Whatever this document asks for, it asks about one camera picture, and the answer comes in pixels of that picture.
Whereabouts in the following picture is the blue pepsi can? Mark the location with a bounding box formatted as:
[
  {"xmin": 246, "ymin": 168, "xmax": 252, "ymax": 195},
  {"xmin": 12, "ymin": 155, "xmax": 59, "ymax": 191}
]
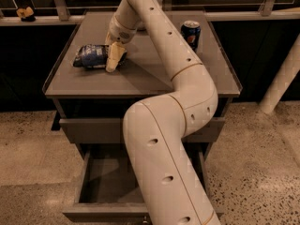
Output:
[{"xmin": 181, "ymin": 21, "xmax": 201, "ymax": 52}]

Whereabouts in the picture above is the grey top drawer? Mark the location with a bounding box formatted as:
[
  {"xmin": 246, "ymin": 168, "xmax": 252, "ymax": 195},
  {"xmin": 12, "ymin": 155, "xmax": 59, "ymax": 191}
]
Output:
[{"xmin": 59, "ymin": 117, "xmax": 225, "ymax": 144}]

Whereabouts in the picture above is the blue chip bag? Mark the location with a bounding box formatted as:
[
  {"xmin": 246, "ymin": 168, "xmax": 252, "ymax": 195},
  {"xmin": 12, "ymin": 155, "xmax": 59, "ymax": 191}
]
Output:
[{"xmin": 73, "ymin": 44, "xmax": 111, "ymax": 68}]

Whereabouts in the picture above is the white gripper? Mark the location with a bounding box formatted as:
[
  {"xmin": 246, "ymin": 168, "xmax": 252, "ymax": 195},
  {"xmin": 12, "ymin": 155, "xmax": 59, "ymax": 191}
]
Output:
[{"xmin": 105, "ymin": 15, "xmax": 137, "ymax": 73}]

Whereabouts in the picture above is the yellow and black object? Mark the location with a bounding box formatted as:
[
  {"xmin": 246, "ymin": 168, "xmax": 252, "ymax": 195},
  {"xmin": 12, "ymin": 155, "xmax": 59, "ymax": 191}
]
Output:
[{"xmin": 16, "ymin": 7, "xmax": 36, "ymax": 22}]

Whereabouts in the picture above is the metal window railing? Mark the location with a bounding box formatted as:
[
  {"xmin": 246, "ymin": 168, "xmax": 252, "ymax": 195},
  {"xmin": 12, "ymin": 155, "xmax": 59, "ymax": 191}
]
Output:
[{"xmin": 0, "ymin": 0, "xmax": 299, "ymax": 26}]

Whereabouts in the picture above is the white ceramic bowl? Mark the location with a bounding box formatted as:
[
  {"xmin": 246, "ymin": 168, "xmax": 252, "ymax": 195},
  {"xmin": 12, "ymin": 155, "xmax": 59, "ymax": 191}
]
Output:
[{"xmin": 137, "ymin": 22, "xmax": 146, "ymax": 31}]

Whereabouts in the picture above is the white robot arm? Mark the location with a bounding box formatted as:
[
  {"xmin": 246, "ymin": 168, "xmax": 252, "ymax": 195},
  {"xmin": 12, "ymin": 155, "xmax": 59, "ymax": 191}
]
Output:
[{"xmin": 107, "ymin": 0, "xmax": 221, "ymax": 225}]

